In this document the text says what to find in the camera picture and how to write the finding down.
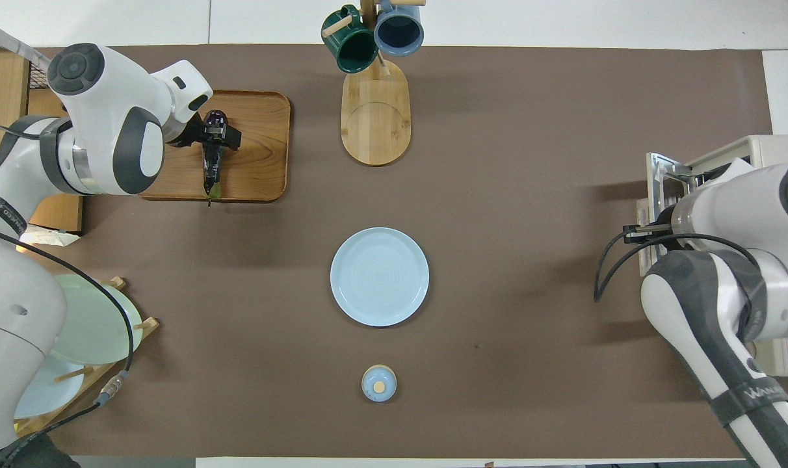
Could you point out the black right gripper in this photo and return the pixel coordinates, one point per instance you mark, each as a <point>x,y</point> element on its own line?
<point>660,234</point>

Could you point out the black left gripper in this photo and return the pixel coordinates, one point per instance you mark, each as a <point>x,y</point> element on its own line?
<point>187,136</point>

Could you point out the dark purple eggplant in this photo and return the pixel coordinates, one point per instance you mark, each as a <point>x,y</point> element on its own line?
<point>212,172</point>

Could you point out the oven door with glass window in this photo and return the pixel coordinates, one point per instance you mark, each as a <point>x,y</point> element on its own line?
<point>657,188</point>

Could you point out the light blue round plate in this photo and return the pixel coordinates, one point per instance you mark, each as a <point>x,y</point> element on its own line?
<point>380,276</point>

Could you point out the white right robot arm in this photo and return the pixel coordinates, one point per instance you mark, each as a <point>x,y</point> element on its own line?
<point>725,325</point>

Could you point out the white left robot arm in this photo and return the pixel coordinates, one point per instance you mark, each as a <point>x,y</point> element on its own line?
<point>108,104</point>

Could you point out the beige toaster oven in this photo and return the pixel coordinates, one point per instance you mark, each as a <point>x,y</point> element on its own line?
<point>777,149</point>

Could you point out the rectangular wooden tray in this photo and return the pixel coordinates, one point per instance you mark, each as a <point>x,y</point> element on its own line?
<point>257,162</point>

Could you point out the wooden mug tree stand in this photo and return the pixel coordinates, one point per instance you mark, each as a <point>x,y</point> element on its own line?
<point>374,130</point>

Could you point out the dark green mug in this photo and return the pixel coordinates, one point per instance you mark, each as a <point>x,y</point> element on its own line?
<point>355,49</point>

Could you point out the brown table mat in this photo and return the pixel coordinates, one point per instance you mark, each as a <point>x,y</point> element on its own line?
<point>498,195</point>

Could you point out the wooden dish rack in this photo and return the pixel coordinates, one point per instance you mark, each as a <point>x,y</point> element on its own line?
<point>150,325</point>

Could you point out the blue grey mug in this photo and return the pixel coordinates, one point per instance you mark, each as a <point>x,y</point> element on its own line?
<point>399,32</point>

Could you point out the pale green plate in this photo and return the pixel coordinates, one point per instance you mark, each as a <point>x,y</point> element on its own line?
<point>101,325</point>

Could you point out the small blue lidded jar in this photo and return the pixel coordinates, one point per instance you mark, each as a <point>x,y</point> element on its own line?
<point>371,387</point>

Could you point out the pale blue rack plate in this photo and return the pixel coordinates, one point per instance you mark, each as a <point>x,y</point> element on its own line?
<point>49,396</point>

